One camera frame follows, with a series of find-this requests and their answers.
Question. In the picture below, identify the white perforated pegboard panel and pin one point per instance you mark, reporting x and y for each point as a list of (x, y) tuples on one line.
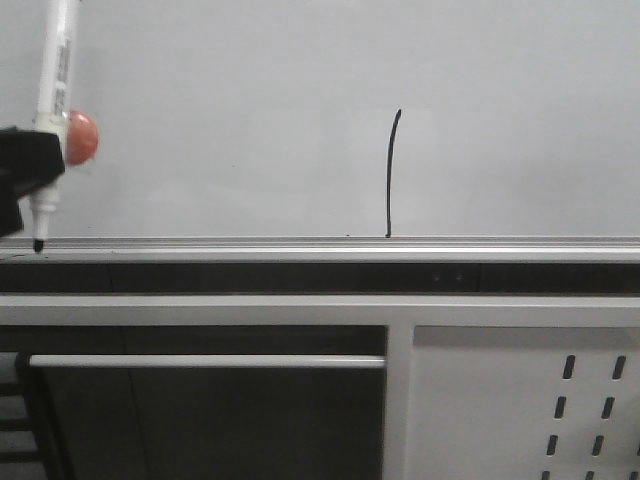
[(524, 403)]

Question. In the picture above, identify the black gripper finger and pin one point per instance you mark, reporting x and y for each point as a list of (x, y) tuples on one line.
[(30, 160)]

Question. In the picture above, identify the black chair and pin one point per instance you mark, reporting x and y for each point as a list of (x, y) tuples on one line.
[(28, 443)]

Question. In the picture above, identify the whiteboard with aluminium frame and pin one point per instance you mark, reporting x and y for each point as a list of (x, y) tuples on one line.
[(355, 130)]

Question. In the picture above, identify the white horizontal rod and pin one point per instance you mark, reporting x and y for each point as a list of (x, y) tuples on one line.
[(207, 361)]

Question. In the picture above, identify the white metal stand frame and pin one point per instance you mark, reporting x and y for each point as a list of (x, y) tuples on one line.
[(400, 314)]

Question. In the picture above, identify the red round magnet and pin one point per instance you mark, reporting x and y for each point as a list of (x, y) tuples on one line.
[(82, 138)]

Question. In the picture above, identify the white whiteboard marker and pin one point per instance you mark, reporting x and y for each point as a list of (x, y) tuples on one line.
[(53, 105)]

